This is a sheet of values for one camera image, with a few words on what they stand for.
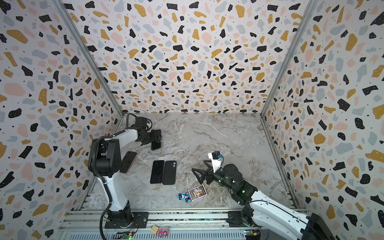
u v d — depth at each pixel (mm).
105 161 532
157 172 901
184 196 799
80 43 809
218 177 651
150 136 920
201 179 650
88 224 734
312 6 706
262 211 524
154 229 704
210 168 757
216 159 647
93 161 532
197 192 815
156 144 1048
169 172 903
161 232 687
